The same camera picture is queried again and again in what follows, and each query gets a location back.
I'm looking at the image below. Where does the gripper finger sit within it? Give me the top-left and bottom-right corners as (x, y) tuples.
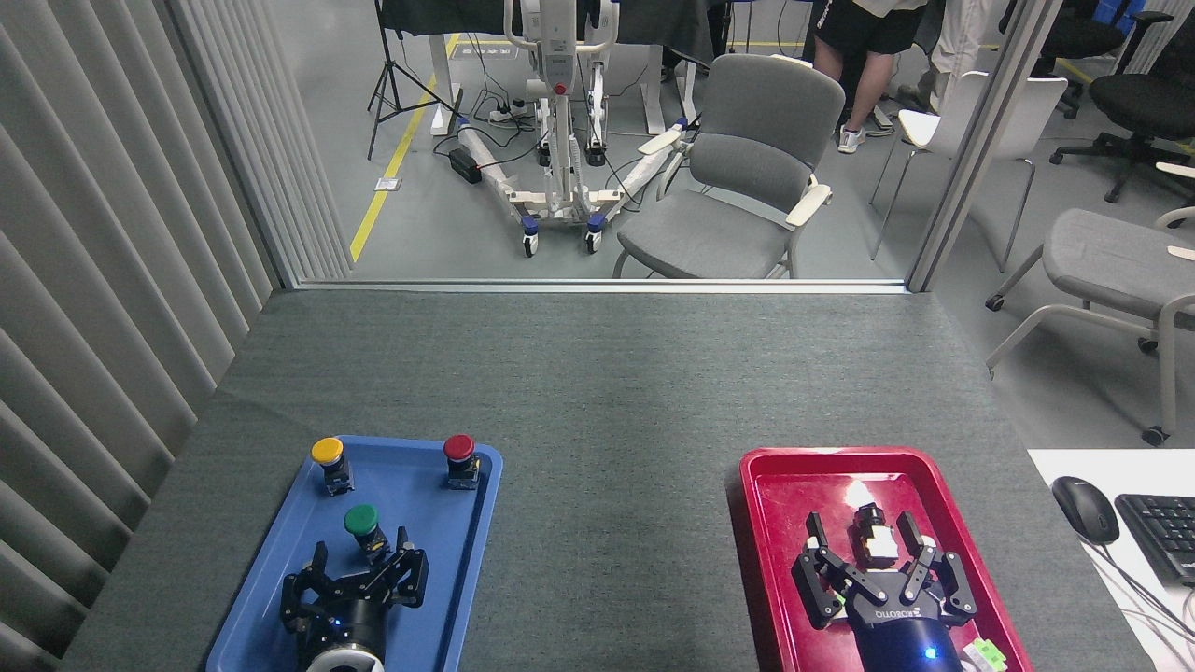
(895, 511), (979, 627)
(791, 511), (865, 632)
(368, 526), (430, 609)
(280, 541), (338, 637)

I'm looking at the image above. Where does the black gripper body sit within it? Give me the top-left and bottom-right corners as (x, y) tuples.
(301, 581), (389, 654)
(845, 597), (963, 672)

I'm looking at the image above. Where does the green push button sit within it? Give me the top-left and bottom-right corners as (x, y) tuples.
(343, 504), (392, 563)

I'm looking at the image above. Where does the yellow push button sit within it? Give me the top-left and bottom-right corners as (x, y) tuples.
(311, 437), (355, 497)

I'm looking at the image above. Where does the red push button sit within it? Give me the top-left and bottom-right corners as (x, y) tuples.
(443, 434), (483, 491)

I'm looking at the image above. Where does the blue plastic tray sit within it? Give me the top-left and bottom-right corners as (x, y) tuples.
(205, 435), (503, 672)

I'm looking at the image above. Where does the red plastic tray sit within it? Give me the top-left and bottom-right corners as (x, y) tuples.
(739, 446), (1033, 672)

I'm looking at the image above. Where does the black computer mouse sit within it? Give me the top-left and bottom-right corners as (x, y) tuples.
(1051, 476), (1121, 547)

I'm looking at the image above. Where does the white side desk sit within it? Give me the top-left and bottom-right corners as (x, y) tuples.
(1027, 448), (1195, 672)

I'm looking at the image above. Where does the black keyboard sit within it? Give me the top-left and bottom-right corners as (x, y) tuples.
(1114, 493), (1195, 588)

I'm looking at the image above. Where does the grey padded armchair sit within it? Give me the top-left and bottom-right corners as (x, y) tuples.
(612, 53), (847, 281)

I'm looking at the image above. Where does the white plastic chair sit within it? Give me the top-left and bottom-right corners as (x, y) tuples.
(868, 70), (1069, 274)

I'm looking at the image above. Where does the black tripod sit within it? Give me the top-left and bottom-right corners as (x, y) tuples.
(366, 0), (464, 161)

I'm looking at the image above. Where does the white stand on wheels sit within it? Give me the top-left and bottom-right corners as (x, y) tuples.
(456, 0), (699, 258)

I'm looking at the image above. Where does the black office chair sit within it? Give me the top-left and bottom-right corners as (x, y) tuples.
(1048, 9), (1195, 205)

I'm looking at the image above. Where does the person in pale trousers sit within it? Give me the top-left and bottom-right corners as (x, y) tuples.
(896, 0), (1002, 115)

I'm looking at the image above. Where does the black swivel chair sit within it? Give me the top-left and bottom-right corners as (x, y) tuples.
(997, 0), (1174, 120)

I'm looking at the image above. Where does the black and white switch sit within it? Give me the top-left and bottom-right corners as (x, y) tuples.
(852, 502), (900, 570)

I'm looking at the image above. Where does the silver table edge rail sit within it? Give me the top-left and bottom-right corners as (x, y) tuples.
(293, 278), (912, 297)

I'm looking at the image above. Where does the grey chair with pale frame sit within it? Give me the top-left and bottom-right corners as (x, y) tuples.
(984, 163), (1195, 447)

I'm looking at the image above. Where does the silver frame post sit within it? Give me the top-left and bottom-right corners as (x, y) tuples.
(906, 0), (1067, 294)

